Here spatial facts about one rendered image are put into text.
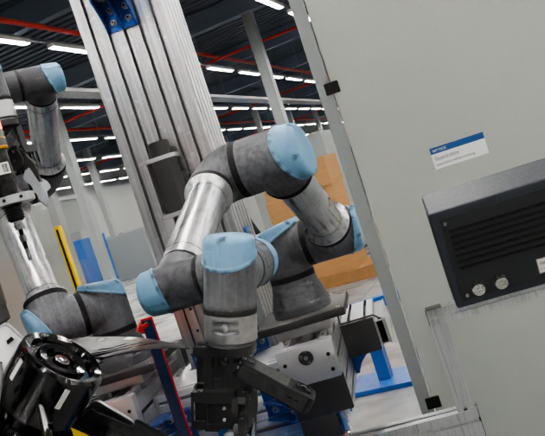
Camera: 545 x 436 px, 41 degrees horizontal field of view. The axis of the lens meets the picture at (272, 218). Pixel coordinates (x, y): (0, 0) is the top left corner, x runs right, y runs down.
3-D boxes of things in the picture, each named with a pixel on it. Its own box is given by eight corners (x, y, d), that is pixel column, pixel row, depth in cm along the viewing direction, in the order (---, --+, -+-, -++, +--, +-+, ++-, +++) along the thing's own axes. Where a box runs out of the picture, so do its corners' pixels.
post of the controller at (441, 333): (458, 413, 134) (425, 310, 134) (457, 407, 137) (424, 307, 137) (474, 408, 134) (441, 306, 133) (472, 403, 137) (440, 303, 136)
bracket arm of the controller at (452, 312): (430, 327, 134) (425, 311, 134) (429, 323, 137) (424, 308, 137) (561, 290, 129) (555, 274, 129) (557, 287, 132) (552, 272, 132)
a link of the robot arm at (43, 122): (76, 200, 214) (69, 80, 174) (38, 210, 209) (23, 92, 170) (62, 169, 219) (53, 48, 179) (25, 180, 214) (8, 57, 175)
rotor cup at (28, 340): (-44, 439, 92) (3, 355, 90) (-18, 382, 105) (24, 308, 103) (62, 483, 95) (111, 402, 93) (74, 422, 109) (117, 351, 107)
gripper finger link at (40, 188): (66, 196, 166) (41, 165, 166) (54, 198, 160) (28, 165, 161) (56, 205, 167) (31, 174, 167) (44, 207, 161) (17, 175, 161)
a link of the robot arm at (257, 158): (309, 230, 193) (222, 131, 146) (363, 213, 189) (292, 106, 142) (317, 272, 187) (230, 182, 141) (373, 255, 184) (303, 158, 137)
